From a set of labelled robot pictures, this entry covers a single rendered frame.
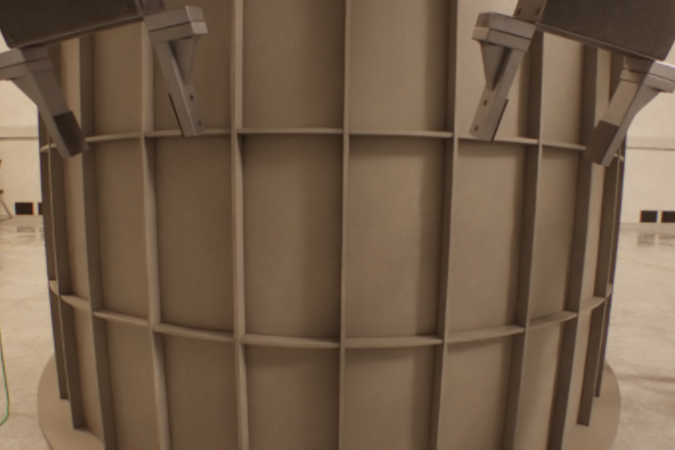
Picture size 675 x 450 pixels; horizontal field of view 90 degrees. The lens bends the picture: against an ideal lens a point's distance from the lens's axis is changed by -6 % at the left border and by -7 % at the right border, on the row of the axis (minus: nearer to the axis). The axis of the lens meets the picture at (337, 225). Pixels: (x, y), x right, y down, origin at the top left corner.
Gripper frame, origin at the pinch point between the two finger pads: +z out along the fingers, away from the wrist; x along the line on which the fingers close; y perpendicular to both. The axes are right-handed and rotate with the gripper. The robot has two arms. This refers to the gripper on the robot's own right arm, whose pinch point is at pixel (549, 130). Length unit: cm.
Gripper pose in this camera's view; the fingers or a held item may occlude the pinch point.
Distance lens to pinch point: 40.8
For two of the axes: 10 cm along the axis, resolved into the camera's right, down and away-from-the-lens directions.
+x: 9.8, 1.3, 1.6
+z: -1.9, 8.6, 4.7
